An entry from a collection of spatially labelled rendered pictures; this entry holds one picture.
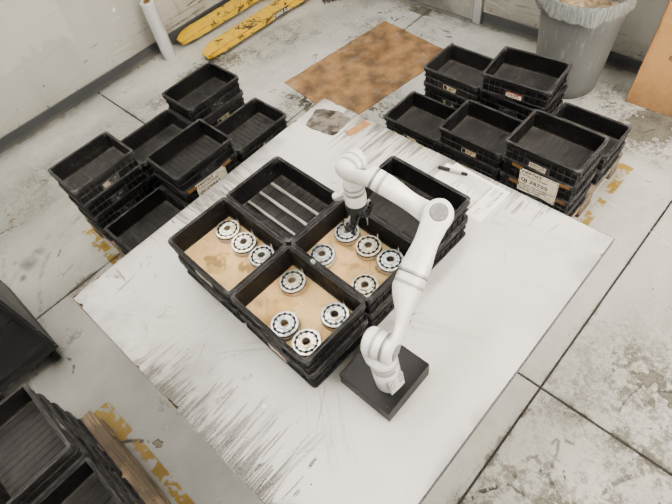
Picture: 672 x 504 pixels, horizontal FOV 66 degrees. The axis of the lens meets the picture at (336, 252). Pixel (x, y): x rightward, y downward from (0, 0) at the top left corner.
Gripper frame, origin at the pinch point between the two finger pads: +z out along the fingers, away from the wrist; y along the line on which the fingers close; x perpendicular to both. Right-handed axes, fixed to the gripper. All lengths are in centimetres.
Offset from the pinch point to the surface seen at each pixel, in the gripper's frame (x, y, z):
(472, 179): -4, 68, 30
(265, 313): 11.4, -42.0, 17.5
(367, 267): -4.8, -3.4, 17.5
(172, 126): 189, 24, 61
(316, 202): 34.1, 8.6, 17.4
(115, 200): 163, -37, 61
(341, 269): 2.4, -10.2, 17.5
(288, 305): 7.1, -34.2, 17.5
